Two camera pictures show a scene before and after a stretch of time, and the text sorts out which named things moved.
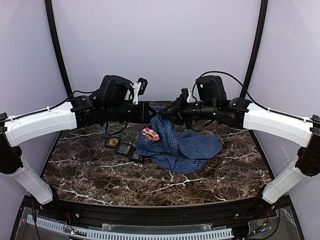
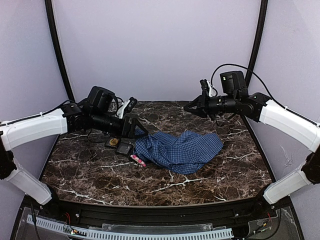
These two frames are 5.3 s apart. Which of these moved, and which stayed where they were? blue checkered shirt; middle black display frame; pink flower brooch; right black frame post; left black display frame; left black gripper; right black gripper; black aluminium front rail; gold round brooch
Moved: right black gripper; left black gripper; blue checkered shirt; pink flower brooch
Stayed: right black frame post; middle black display frame; gold round brooch; black aluminium front rail; left black display frame
